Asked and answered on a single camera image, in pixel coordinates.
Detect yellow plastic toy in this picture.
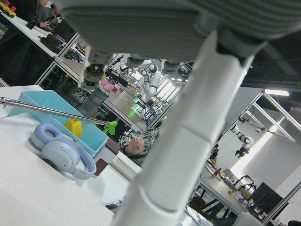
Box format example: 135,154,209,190
63,118,83,139

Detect yellow toy truck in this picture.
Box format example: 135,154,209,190
0,0,17,17

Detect metal rod with green claw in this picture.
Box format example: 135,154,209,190
0,97,118,135

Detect lavender over-ear headphones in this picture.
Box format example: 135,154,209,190
30,123,97,181

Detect person in dark clothes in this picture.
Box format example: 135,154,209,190
14,0,64,31

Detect grey cylindrical post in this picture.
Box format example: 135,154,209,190
81,87,110,117

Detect pink foam blocks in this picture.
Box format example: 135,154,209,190
100,79,125,94

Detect light blue plastic bin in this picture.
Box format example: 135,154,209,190
8,90,109,158

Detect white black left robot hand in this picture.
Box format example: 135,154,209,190
53,0,301,226

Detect black background monitor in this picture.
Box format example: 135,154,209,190
253,182,283,212

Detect white computer keyboard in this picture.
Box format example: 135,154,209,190
110,156,138,182

